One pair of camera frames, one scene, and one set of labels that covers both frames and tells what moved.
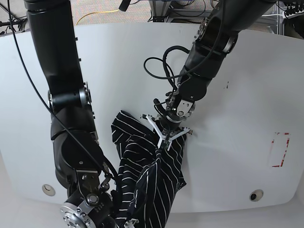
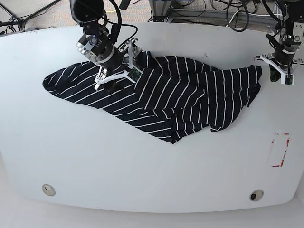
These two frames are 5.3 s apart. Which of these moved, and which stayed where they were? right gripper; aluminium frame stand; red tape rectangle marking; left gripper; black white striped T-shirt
Moved: right gripper; black white striped T-shirt; left gripper
Stayed: aluminium frame stand; red tape rectangle marking
